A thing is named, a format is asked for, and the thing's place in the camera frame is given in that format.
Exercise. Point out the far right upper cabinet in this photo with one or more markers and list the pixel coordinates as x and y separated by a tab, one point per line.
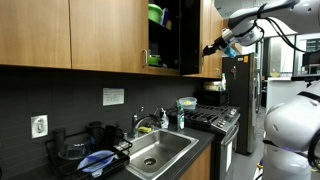
211	24

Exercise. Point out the black microwave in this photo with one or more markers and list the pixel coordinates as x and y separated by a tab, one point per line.
214	98

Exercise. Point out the stainless gas stove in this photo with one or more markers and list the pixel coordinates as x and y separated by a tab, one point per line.
222	122

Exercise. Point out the clear soap dispenser bottle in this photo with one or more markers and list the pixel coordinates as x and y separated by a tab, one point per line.
164	119

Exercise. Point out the neighbouring upper cabinet door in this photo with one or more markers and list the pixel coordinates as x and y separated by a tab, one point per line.
109	35

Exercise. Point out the black tall cup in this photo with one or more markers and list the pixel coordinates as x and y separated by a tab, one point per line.
59	138

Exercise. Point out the wall outlet plate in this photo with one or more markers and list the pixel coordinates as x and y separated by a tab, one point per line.
39	126

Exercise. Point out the yellow sponge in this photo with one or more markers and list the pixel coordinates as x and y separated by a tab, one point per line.
144	129

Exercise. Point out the glass bowl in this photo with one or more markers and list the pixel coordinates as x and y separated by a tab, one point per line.
74	151

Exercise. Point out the chrome kitchen faucet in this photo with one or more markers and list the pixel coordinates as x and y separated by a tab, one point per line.
137	120

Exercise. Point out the green bowl in cabinet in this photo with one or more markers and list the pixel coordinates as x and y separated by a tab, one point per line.
155	13

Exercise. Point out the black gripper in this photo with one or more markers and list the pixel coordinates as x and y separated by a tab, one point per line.
219	44

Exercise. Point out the green spray bottle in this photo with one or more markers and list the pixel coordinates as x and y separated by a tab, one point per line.
223	82

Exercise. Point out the left lower cabinet door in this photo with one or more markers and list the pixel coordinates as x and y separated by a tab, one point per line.
200	169

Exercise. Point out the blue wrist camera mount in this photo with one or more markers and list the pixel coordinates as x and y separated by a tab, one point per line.
229	51

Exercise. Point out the black refrigerator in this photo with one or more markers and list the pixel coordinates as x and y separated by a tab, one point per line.
244	87

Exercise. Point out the neighbouring door handle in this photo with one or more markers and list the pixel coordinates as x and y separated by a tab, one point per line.
145	58

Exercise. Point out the white paper note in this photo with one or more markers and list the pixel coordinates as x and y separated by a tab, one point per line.
113	96

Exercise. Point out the dish soap bottle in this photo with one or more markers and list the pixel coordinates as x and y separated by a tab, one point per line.
180	117

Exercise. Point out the blue plate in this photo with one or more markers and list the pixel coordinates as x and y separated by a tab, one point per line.
97	161

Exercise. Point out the black round mug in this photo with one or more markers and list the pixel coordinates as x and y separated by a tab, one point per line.
95	130

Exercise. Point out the wooden cabinet door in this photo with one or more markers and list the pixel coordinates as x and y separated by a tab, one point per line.
190	37

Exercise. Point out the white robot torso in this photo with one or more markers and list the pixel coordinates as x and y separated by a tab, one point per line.
290	128

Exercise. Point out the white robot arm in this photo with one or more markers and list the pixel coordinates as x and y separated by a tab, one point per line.
301	16

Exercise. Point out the far left upper cabinet door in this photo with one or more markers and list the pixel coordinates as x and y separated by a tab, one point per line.
35	33

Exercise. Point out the stainless steel sink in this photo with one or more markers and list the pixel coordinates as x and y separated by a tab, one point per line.
154	153

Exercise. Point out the black dish rack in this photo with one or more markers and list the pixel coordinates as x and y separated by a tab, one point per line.
87	155

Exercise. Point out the clear plastic food container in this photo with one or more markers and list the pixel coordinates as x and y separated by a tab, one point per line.
188	103

